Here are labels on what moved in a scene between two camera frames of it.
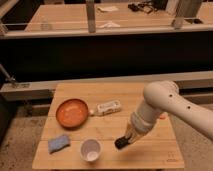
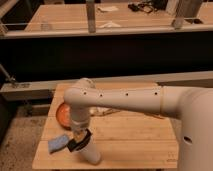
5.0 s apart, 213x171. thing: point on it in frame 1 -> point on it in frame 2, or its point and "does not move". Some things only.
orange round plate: (72, 113) does not move
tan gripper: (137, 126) -> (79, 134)
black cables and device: (147, 7) does not move
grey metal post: (91, 16) does not move
